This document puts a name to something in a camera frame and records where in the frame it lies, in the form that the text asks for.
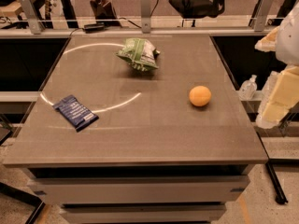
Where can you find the blue rxbar blueberry bar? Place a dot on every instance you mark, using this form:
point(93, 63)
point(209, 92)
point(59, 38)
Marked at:
point(77, 114)

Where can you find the left metal rail bracket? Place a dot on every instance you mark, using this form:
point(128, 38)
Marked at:
point(36, 27)

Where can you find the orange fruit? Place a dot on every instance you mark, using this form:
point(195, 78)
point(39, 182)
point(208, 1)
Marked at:
point(200, 95)

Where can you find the lower table drawer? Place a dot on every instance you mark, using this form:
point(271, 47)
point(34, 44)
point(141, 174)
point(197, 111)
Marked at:
point(143, 214)

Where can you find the table drawer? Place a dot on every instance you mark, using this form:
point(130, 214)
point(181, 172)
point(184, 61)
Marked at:
point(143, 214)
point(195, 189)

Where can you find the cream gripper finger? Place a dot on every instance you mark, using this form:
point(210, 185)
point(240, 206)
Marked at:
point(268, 43)
point(284, 96)

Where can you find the middle metal rail bracket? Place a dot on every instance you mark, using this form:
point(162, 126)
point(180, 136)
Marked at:
point(145, 16)

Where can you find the metal rail bracket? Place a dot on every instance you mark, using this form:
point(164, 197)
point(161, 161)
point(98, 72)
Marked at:
point(145, 16)
point(260, 17)
point(36, 27)

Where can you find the green jalapeno chip bag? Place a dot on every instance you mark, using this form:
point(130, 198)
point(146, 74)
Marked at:
point(140, 54)

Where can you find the clear sanitizer bottle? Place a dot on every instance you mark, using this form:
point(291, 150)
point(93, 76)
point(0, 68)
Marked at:
point(248, 88)

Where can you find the upper table drawer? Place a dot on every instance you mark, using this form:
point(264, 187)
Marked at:
point(195, 189)

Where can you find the black office chair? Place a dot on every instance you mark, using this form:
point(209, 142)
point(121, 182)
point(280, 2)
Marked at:
point(198, 9)

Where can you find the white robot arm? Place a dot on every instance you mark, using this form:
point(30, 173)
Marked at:
point(287, 47)

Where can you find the right metal rail bracket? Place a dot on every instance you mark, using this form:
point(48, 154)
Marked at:
point(260, 17)

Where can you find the black power adapter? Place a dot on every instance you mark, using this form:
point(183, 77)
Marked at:
point(95, 27)

